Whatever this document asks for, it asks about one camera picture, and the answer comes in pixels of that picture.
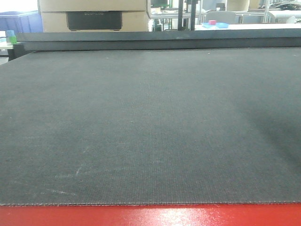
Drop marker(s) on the grey office chair back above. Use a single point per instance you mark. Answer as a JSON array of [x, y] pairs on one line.
[[221, 16]]

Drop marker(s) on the blue tray in background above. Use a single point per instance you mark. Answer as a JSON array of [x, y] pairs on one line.
[[217, 25]]

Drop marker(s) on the blue and green small cups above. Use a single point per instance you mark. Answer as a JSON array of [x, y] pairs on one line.
[[11, 37]]

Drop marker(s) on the dark grey table mat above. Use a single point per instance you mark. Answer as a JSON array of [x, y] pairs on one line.
[[151, 127]]

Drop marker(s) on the upper cardboard box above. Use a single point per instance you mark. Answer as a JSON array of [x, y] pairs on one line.
[[93, 5]]

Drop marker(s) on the blue storage bin far left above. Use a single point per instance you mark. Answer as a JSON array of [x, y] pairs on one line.
[[21, 22]]

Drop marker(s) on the lower cardboard box black panel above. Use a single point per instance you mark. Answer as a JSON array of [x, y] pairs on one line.
[[132, 21]]

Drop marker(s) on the pink cube on blue tray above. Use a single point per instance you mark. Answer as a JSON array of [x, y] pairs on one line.
[[212, 22]]

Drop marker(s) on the black vertical post pair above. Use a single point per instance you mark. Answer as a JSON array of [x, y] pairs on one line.
[[191, 15]]

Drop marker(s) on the dark raised board behind mat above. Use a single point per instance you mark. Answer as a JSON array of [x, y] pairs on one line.
[[85, 41]]

